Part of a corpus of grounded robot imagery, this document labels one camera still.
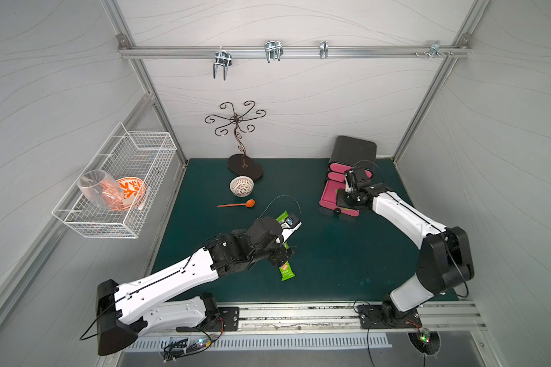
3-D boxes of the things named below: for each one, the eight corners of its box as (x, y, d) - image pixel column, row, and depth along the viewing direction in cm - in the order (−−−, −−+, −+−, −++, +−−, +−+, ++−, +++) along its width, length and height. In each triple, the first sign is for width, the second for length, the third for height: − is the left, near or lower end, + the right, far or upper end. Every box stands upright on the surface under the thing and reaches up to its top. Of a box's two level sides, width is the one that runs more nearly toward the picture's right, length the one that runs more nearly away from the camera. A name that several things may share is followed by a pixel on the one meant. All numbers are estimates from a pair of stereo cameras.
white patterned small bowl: (229, 197, 107) (228, 192, 103) (232, 181, 113) (231, 176, 110) (252, 197, 107) (252, 192, 103) (254, 181, 113) (253, 176, 110)
